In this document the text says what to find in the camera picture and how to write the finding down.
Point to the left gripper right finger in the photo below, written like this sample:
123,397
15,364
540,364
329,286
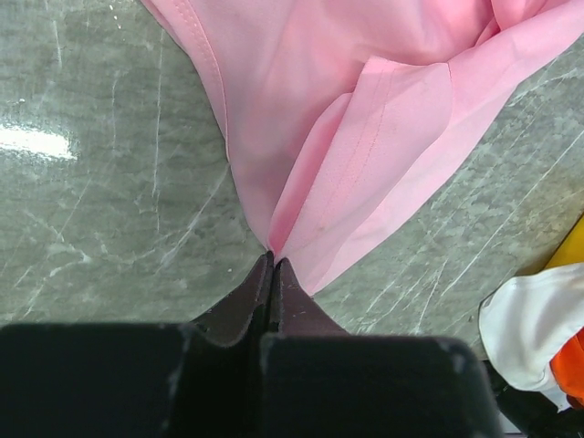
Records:
293,312

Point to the pink t shirt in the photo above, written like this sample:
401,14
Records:
342,118

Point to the orange t shirt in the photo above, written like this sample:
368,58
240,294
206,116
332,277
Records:
567,367

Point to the yellow plastic bin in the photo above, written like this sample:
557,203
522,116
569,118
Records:
571,249

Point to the white t shirt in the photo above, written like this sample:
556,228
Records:
528,320

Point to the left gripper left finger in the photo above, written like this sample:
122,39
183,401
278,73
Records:
238,319

